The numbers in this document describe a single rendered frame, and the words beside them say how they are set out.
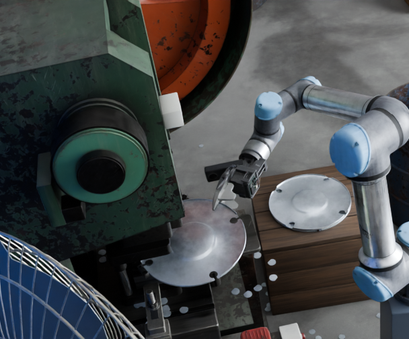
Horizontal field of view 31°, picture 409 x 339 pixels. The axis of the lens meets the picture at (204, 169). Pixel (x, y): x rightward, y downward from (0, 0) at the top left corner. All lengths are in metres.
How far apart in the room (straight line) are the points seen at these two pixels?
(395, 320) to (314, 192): 0.67
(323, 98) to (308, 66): 1.99
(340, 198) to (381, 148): 0.90
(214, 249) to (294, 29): 2.61
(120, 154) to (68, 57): 0.21
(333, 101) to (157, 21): 0.52
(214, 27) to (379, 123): 0.51
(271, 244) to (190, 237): 0.62
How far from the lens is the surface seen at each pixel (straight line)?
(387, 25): 4.37
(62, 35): 1.50
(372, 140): 1.78
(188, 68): 2.04
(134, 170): 1.40
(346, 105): 1.99
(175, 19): 2.00
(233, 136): 3.60
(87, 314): 0.97
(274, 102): 2.08
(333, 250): 2.59
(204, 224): 1.99
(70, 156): 1.38
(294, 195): 2.70
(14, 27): 1.58
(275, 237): 2.57
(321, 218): 2.60
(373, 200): 1.88
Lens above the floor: 2.17
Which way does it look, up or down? 39 degrees down
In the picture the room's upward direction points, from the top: 11 degrees counter-clockwise
